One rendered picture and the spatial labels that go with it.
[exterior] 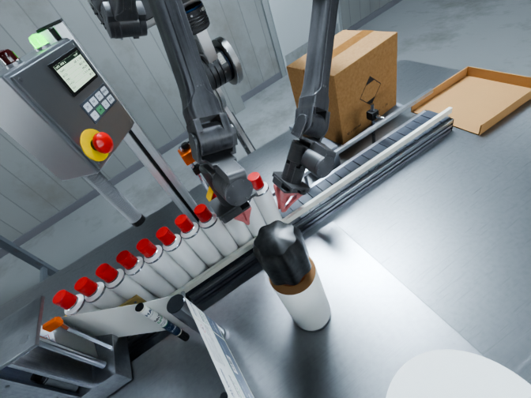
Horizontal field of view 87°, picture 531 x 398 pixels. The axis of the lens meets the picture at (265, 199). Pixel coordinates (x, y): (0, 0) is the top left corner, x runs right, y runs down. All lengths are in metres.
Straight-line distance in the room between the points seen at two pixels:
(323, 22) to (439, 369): 0.71
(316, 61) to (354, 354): 0.65
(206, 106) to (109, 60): 2.74
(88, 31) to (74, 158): 2.66
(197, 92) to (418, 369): 0.55
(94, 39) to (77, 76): 2.60
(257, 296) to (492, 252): 0.56
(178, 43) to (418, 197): 0.73
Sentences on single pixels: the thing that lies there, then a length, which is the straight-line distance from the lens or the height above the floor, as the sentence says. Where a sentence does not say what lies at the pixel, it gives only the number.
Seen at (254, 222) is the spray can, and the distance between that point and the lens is 0.76.
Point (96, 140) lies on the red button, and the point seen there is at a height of 1.34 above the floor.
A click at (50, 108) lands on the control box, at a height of 1.41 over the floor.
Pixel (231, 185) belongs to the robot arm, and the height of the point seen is 1.21.
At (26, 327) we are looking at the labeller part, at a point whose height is 1.14.
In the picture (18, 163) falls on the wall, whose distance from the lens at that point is 3.46.
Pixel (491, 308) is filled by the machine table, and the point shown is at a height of 0.83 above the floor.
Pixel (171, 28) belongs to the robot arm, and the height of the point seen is 1.43.
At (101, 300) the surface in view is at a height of 1.03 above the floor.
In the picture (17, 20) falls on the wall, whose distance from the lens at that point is 3.21.
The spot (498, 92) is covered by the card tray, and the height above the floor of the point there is 0.83.
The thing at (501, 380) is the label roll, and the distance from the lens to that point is 0.52.
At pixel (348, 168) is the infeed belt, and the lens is 0.95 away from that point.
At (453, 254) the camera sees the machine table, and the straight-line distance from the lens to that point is 0.82.
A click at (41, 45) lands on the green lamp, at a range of 0.65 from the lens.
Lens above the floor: 1.51
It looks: 43 degrees down
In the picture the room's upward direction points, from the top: 25 degrees counter-clockwise
